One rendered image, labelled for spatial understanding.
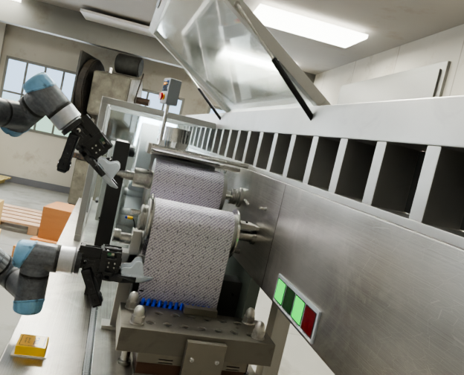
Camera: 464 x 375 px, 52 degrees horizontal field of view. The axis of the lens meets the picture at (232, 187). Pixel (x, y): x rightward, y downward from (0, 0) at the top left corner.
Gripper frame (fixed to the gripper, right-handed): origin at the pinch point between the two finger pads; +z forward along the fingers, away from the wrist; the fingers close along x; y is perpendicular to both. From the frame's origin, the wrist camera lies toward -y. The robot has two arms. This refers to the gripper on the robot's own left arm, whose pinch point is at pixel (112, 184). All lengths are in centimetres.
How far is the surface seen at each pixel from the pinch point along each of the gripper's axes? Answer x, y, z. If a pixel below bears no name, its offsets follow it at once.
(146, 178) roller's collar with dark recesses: 19.8, 7.7, 6.9
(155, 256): -8.6, -2.7, 22.0
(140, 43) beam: 666, 104, -88
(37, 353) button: -22.5, -37.3, 18.9
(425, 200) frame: -75, 43, 24
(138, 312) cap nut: -26.2, -11.9, 25.7
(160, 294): -8.7, -8.4, 31.7
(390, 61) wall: 374, 292, 119
